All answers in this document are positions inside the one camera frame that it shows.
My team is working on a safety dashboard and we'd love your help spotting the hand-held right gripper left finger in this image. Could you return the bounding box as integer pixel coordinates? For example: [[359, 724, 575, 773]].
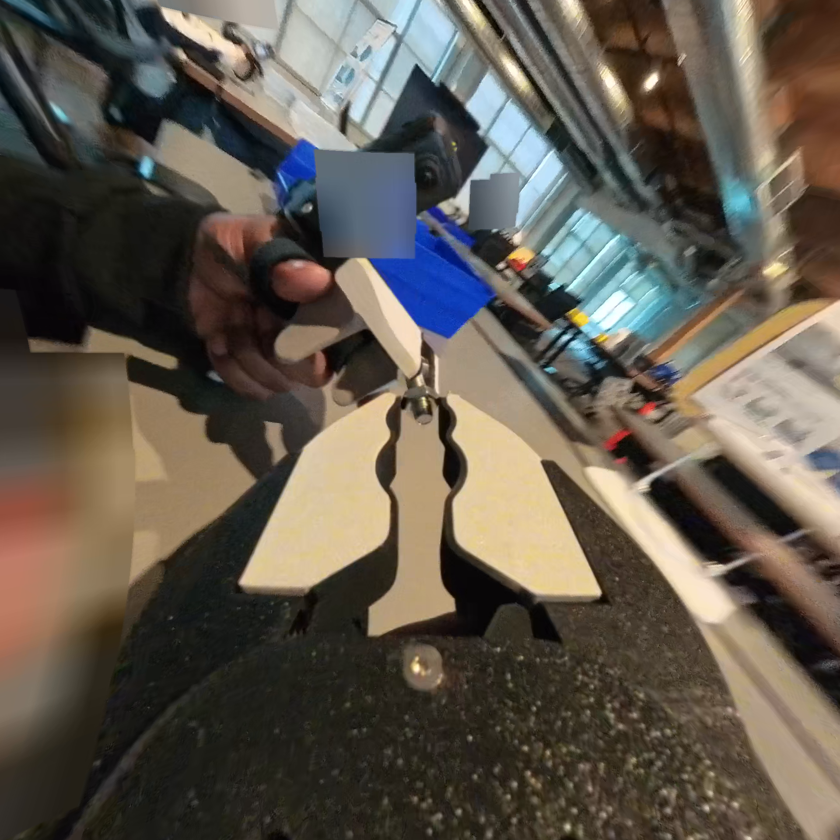
[[239, 394, 401, 598]]

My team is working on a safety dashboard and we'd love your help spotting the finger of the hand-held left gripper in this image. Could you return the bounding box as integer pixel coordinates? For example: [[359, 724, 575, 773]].
[[334, 258, 429, 397]]

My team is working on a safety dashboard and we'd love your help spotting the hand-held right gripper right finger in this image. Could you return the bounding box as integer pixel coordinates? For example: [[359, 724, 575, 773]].
[[440, 397, 605, 605]]

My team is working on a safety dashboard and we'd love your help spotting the blue plastic bin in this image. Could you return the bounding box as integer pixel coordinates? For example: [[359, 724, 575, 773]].
[[273, 138, 500, 342]]

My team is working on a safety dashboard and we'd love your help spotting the steel bolt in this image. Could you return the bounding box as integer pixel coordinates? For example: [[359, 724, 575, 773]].
[[402, 372, 442, 427]]

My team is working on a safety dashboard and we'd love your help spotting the person's left forearm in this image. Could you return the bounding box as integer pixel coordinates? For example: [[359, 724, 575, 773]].
[[0, 155, 217, 353]]

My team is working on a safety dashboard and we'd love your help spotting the person's left hand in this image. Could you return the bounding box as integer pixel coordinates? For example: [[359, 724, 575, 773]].
[[188, 210, 337, 403]]

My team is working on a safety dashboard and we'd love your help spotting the black computer monitor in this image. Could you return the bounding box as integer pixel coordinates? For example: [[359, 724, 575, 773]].
[[376, 66, 489, 165]]

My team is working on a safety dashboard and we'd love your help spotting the white poster stand base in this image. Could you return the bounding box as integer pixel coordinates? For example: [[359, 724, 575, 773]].
[[583, 465, 739, 627]]

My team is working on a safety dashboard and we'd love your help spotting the white instruction poster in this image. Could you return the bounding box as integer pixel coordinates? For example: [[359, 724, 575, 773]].
[[687, 302, 840, 497]]

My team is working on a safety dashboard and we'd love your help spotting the metal ventilation duct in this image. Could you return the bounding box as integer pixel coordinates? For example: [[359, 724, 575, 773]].
[[661, 0, 804, 270]]

